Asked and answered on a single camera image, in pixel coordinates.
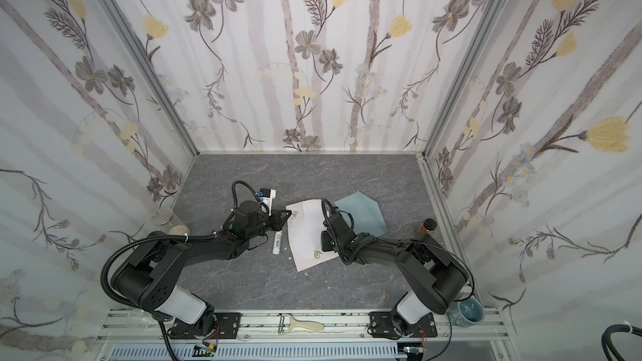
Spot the white floral letter paper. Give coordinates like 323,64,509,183
286,199,338,272

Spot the light green envelope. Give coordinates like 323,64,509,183
335,192,388,237

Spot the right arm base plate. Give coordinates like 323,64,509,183
367,311,438,340

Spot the white glue stick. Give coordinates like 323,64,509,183
272,231,283,255

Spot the amber bottle black cap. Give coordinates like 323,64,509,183
418,218,438,236

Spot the aluminium mounting rail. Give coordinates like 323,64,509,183
92,308,510,344

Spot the cream plastic peeler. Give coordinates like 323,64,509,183
278,314,325,335

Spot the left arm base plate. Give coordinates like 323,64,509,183
168,312,242,339

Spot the black corrugated cable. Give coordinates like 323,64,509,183
99,179,262,361

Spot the teal ceramic mug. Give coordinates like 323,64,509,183
448,297,485,328

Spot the white slotted cable duct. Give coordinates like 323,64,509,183
107,343,410,361

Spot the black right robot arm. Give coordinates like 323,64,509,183
321,212,471,336

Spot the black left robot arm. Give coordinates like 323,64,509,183
100,201,292,336

